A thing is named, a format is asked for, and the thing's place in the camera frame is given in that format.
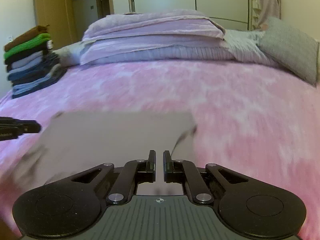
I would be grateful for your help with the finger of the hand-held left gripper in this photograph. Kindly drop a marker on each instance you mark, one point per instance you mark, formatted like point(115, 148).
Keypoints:
point(22, 126)

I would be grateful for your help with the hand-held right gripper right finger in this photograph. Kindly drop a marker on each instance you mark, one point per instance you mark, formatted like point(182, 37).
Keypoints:
point(167, 162)

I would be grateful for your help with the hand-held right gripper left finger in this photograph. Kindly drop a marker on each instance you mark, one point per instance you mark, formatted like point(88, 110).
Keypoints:
point(151, 162)

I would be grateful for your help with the lilac grey garment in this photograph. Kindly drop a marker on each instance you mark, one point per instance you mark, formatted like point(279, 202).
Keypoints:
point(112, 135)

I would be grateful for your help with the stack of folded clothes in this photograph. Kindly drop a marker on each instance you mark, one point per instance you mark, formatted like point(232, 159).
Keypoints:
point(32, 65)

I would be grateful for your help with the pink floral blanket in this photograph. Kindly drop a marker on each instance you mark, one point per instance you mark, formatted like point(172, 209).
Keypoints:
point(237, 120)

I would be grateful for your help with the pale grey cloth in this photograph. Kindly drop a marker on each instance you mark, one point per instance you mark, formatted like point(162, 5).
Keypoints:
point(68, 53)

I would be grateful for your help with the wooden door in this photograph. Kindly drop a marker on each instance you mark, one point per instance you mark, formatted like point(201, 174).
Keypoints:
point(57, 7)

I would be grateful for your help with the striped lilac quilt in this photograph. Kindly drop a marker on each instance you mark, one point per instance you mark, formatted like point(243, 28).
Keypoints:
point(245, 45)

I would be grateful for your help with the grey checked pillow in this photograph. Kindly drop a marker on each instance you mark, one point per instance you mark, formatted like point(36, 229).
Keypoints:
point(290, 47)

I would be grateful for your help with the hanging lilac garment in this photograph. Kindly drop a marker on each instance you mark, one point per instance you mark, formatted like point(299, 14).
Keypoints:
point(268, 5)

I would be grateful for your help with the white wall rack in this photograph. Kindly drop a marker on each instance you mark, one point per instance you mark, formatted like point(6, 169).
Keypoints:
point(256, 8)

